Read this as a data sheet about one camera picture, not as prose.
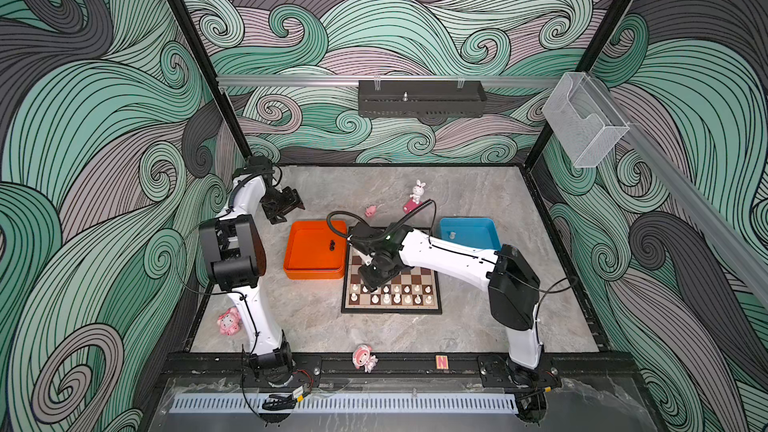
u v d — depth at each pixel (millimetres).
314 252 946
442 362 741
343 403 698
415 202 1069
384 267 684
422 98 951
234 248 527
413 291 855
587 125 840
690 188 604
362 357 727
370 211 1035
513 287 468
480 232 1012
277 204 836
